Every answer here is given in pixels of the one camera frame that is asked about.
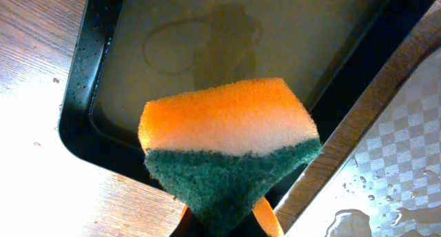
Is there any orange and green sponge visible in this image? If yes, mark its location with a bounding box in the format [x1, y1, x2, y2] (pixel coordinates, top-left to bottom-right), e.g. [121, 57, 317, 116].
[138, 78, 322, 236]

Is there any black water tray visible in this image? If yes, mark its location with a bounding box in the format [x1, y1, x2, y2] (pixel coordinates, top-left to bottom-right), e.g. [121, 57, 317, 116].
[59, 0, 438, 236]

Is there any brown serving tray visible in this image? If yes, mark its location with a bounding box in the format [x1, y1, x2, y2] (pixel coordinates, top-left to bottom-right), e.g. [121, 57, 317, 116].
[285, 45, 441, 237]

